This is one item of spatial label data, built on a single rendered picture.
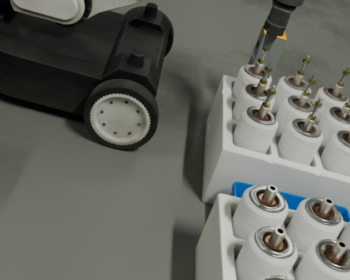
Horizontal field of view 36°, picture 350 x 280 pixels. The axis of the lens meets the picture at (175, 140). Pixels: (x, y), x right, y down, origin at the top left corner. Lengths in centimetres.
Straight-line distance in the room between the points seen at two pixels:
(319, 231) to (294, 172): 29
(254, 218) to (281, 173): 31
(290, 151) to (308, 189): 11
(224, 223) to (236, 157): 26
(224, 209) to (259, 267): 19
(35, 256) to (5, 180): 24
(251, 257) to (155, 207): 43
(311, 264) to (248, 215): 15
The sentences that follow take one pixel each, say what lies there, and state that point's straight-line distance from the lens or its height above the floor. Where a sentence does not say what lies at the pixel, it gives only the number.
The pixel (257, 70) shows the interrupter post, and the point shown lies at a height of 26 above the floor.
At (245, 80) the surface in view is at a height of 23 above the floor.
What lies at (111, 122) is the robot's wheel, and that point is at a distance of 147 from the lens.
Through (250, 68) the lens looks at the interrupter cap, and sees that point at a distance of 157.
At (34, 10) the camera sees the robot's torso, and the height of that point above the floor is 25.
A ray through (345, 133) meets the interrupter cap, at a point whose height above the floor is 25.
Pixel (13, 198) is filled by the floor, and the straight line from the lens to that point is 131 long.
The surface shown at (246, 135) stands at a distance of 134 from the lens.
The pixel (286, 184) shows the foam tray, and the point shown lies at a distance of 139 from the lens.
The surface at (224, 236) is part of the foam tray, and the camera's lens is 109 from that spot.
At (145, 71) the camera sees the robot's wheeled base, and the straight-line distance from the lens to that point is 147.
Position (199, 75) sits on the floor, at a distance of 200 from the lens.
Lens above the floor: 90
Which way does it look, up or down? 34 degrees down
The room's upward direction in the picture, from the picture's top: 18 degrees clockwise
